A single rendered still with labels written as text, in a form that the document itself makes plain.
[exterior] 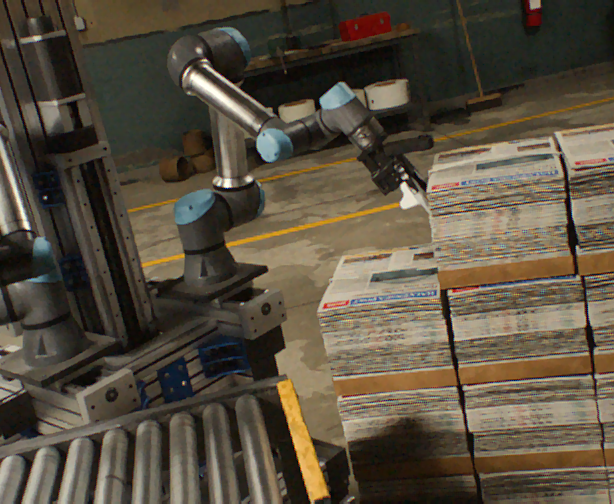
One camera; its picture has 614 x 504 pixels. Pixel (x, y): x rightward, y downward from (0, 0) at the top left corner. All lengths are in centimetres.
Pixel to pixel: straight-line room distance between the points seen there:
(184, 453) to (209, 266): 87
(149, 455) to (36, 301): 60
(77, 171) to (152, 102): 626
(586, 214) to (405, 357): 51
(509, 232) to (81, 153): 104
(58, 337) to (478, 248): 98
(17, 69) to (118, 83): 621
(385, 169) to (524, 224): 34
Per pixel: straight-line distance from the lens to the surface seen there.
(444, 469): 219
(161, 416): 179
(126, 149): 857
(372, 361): 207
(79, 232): 230
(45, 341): 216
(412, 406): 211
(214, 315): 241
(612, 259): 197
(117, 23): 847
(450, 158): 219
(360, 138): 205
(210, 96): 217
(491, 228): 195
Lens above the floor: 155
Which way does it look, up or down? 17 degrees down
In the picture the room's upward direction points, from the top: 12 degrees counter-clockwise
